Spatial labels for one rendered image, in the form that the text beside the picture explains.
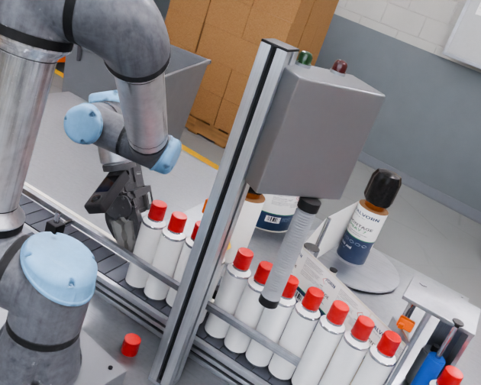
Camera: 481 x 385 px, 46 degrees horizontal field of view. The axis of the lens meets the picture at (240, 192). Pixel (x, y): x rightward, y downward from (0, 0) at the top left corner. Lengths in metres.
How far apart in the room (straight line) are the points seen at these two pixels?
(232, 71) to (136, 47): 3.88
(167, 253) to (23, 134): 0.45
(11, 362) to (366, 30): 5.10
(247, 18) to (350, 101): 3.72
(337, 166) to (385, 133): 4.75
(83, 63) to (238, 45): 1.57
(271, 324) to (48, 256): 0.45
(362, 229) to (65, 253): 0.94
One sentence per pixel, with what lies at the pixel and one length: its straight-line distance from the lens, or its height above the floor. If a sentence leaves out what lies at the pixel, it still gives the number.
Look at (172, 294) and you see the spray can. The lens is 1.23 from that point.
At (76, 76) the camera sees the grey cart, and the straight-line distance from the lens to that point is 3.47.
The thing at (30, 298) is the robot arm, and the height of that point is 1.07.
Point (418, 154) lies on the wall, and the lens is 5.60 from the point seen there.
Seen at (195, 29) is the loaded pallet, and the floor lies 0.81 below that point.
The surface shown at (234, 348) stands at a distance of 1.19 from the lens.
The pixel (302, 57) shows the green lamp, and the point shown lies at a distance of 0.88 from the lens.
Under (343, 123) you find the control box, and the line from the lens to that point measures 0.89.
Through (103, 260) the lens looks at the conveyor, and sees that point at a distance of 1.34.
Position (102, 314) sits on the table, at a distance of 1.27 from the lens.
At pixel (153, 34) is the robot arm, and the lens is 0.78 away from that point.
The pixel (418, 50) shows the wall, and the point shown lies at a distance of 5.56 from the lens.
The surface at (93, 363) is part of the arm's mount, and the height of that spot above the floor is 0.89.
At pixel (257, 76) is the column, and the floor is 1.45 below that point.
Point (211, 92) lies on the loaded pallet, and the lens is 4.75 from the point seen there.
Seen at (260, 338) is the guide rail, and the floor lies 0.96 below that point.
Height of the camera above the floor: 1.63
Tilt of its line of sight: 24 degrees down
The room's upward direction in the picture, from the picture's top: 20 degrees clockwise
